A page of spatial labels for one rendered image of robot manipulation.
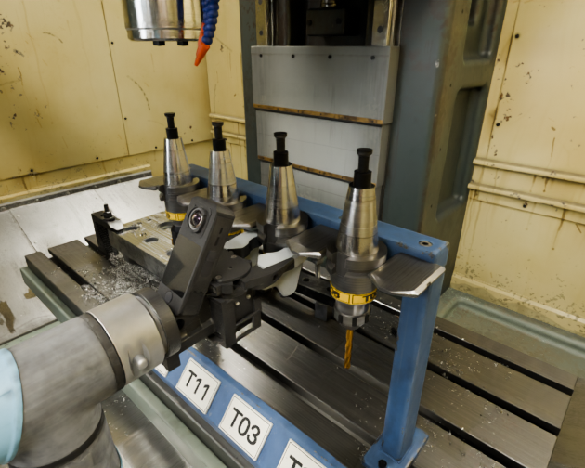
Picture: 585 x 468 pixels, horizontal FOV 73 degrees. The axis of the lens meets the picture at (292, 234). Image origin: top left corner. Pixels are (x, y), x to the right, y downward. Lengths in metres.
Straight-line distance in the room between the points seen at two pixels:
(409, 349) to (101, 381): 0.32
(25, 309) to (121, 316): 1.16
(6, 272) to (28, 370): 1.29
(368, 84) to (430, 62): 0.15
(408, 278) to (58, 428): 0.32
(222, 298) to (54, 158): 1.52
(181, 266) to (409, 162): 0.79
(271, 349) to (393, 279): 0.43
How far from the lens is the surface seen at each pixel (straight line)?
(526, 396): 0.79
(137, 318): 0.38
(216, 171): 0.53
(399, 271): 0.40
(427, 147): 1.06
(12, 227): 1.79
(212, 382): 0.66
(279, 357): 0.76
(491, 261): 1.48
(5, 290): 1.59
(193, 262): 0.39
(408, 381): 0.52
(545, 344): 1.49
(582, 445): 0.96
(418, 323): 0.47
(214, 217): 0.37
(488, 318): 1.52
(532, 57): 1.33
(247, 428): 0.61
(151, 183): 0.68
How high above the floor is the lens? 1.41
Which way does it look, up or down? 25 degrees down
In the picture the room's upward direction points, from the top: straight up
